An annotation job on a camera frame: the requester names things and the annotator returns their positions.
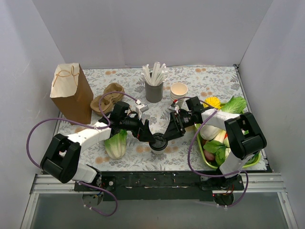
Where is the black coffee cup lid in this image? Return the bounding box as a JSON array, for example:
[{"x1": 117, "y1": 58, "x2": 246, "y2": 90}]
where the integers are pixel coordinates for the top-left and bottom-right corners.
[{"x1": 149, "y1": 133, "x2": 168, "y2": 148}]

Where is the white paper coffee cup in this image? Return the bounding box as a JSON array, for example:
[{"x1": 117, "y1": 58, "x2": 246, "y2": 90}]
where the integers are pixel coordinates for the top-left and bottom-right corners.
[{"x1": 151, "y1": 147, "x2": 166, "y2": 154}]

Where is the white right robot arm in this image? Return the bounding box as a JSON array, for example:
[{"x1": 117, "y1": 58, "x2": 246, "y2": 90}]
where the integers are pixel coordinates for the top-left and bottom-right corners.
[{"x1": 163, "y1": 96, "x2": 267, "y2": 190}]

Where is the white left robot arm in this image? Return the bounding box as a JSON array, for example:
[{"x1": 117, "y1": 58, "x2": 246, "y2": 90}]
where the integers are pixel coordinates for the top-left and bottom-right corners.
[{"x1": 40, "y1": 101, "x2": 155, "y2": 191}]

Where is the floral table mat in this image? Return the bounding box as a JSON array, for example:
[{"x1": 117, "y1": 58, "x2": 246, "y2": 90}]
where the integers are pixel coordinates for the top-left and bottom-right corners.
[{"x1": 80, "y1": 66, "x2": 243, "y2": 171}]

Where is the brown pulp cup carrier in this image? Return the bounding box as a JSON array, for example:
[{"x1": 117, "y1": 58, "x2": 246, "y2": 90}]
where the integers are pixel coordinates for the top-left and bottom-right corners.
[{"x1": 90, "y1": 83, "x2": 124, "y2": 116}]

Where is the green white napa cabbage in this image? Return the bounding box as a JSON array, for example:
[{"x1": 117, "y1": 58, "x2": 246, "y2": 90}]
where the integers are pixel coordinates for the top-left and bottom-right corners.
[{"x1": 200, "y1": 125, "x2": 226, "y2": 143}]

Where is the yellow napa cabbage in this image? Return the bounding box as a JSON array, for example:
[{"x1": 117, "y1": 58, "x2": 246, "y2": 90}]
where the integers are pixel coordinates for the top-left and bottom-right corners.
[{"x1": 203, "y1": 97, "x2": 221, "y2": 109}]

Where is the stack of paper cups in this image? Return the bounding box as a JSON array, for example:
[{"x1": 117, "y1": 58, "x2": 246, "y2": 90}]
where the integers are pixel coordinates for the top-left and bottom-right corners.
[{"x1": 170, "y1": 83, "x2": 188, "y2": 108}]

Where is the grey straw holder cup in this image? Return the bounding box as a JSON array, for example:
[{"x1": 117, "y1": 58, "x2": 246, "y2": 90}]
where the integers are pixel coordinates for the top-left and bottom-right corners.
[{"x1": 145, "y1": 82, "x2": 163, "y2": 103}]

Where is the green leafy vegetable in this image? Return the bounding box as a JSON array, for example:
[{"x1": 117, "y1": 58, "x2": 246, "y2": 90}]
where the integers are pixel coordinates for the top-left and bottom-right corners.
[{"x1": 202, "y1": 95, "x2": 262, "y2": 167}]

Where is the purple red onion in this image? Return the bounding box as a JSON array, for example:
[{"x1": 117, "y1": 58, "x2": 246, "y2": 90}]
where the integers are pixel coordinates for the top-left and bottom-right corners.
[{"x1": 203, "y1": 150, "x2": 215, "y2": 162}]

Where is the white wrapped straw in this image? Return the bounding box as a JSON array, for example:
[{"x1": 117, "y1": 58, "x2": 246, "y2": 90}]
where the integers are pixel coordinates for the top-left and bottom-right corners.
[
  {"x1": 142, "y1": 64, "x2": 153, "y2": 86},
  {"x1": 155, "y1": 63, "x2": 167, "y2": 85},
  {"x1": 152, "y1": 62, "x2": 160, "y2": 86}
]

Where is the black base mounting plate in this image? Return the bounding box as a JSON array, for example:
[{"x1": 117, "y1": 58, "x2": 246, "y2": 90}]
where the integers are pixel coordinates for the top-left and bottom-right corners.
[{"x1": 74, "y1": 171, "x2": 244, "y2": 201}]

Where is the brown paper bag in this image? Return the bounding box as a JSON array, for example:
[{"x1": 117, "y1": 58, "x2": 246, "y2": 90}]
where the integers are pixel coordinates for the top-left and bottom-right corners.
[{"x1": 50, "y1": 63, "x2": 93, "y2": 124}]

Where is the green vegetable tray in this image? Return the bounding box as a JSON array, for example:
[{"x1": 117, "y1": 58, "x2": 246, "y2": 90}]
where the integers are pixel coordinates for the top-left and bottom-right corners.
[{"x1": 194, "y1": 102, "x2": 262, "y2": 169}]

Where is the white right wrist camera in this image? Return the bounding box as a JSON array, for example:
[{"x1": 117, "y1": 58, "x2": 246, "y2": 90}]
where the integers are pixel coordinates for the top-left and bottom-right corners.
[{"x1": 169, "y1": 100, "x2": 180, "y2": 114}]

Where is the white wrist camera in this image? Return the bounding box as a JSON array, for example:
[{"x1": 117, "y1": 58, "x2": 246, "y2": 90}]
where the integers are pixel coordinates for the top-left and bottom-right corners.
[
  {"x1": 135, "y1": 104, "x2": 149, "y2": 119},
  {"x1": 169, "y1": 100, "x2": 180, "y2": 114}
]

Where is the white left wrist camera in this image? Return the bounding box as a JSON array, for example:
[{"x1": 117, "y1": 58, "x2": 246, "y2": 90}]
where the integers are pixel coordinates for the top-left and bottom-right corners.
[{"x1": 135, "y1": 104, "x2": 149, "y2": 119}]

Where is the aluminium frame rail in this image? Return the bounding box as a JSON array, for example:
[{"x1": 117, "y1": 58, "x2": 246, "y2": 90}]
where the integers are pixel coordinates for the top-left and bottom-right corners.
[{"x1": 21, "y1": 173, "x2": 298, "y2": 229}]

